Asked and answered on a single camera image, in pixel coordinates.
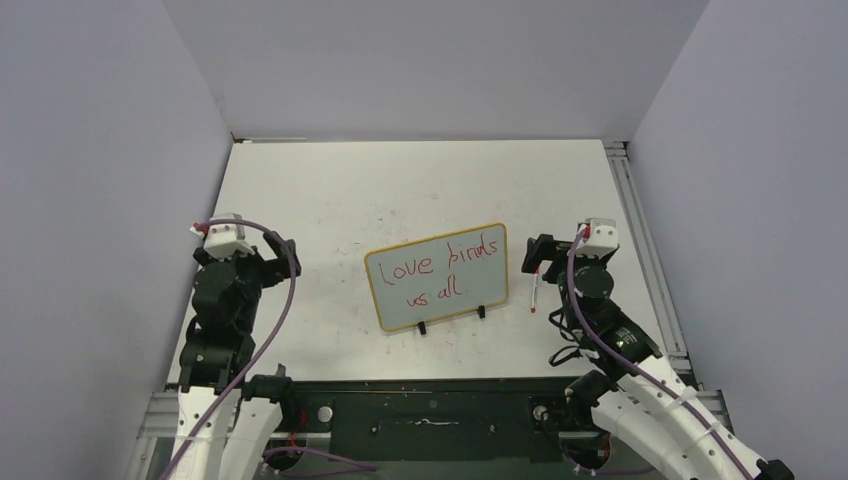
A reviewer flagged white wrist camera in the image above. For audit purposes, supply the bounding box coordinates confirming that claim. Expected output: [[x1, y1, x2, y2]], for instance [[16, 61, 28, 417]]
[[190, 223, 255, 261], [576, 217, 620, 259]]

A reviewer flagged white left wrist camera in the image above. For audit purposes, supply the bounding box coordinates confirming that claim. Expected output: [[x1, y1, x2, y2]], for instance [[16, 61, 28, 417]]
[[190, 223, 255, 261]]

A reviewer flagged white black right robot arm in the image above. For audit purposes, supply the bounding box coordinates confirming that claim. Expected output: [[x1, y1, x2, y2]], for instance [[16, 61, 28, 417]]
[[521, 223, 794, 479]]

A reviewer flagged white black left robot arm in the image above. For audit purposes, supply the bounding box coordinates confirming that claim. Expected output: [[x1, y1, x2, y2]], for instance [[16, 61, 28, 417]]
[[161, 229, 301, 479]]

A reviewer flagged white marker pen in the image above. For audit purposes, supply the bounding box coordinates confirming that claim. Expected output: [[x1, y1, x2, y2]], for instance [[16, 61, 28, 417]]
[[530, 271, 540, 308]]

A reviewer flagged yellow framed small whiteboard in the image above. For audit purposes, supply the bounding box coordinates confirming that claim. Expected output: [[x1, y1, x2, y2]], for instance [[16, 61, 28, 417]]
[[364, 222, 509, 332]]

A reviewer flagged aluminium rail at table edge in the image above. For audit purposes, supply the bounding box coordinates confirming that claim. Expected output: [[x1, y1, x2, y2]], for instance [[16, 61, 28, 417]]
[[603, 141, 693, 374]]

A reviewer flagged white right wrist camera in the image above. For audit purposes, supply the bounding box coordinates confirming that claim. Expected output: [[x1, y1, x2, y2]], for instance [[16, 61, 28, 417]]
[[576, 217, 620, 259]]

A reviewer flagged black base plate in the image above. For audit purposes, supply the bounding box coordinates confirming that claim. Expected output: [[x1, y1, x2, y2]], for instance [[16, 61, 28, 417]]
[[271, 377, 611, 463]]

